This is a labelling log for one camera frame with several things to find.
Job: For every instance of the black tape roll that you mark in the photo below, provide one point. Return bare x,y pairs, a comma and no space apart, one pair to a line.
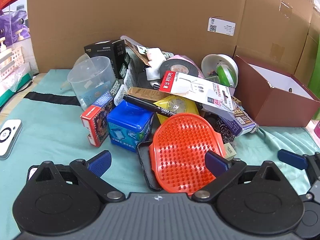
175,66

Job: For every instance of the large brown cardboard box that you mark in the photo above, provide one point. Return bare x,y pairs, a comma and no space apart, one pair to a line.
150,12

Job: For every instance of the black label blister pack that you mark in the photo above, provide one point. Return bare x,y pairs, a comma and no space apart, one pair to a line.
117,88
129,78

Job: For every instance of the yellow packet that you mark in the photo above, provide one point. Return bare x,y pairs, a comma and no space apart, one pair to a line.
177,107

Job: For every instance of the green fabric bag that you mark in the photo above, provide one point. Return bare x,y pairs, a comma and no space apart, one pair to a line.
315,67

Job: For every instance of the white plush toy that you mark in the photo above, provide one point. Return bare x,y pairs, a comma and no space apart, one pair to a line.
155,60

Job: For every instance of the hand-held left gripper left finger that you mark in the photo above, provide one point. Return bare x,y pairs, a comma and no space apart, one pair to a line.
101,163

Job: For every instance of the purple packet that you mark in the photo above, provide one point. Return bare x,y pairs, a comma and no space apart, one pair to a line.
245,123

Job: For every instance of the black carton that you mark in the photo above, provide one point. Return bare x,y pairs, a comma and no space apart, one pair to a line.
102,48

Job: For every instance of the green tape roll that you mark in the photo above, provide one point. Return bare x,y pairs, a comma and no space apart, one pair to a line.
226,76

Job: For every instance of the red and white card package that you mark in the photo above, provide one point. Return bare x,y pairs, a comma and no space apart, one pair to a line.
190,86

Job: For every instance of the purple plastic bag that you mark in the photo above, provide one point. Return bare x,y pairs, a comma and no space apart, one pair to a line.
13,25

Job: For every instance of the clear plastic measuring cup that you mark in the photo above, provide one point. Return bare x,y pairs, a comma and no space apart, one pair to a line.
87,80

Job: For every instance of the white bowl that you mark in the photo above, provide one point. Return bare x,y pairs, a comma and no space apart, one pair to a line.
211,63

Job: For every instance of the black marker pen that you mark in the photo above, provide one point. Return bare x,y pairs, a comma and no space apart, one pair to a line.
145,103

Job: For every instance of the white eraser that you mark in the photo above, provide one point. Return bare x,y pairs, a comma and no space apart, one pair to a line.
230,151

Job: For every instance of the maroon cardboard box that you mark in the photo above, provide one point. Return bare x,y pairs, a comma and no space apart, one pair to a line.
280,105

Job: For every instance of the red playing card box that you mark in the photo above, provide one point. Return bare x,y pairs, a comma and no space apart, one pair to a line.
93,122

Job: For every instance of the white shipping label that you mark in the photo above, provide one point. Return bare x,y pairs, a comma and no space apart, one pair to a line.
221,26

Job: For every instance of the steel wool scrubber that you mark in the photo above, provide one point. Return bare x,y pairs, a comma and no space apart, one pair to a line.
225,130

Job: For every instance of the brown kraft packet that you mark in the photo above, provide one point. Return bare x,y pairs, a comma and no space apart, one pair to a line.
136,51

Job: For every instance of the white perforated basket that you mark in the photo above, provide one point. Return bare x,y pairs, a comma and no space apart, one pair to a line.
11,55

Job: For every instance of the brown and gold packet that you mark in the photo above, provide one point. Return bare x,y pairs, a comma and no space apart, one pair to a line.
147,93

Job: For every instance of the orange rubber bristle brush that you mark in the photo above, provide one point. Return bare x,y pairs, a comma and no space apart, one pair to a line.
182,150

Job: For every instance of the black tray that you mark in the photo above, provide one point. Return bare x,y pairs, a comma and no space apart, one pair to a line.
145,165

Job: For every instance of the blue printed box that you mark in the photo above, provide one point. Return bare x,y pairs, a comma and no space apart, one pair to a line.
127,125

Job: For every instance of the pink patterned packet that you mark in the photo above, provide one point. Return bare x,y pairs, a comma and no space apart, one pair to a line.
191,60

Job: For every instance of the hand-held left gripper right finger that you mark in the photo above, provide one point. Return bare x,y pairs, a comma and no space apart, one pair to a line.
216,165

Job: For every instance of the teal cloth mat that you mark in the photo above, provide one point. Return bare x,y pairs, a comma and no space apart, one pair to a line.
50,135

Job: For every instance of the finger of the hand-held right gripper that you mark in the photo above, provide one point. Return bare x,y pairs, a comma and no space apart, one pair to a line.
292,158

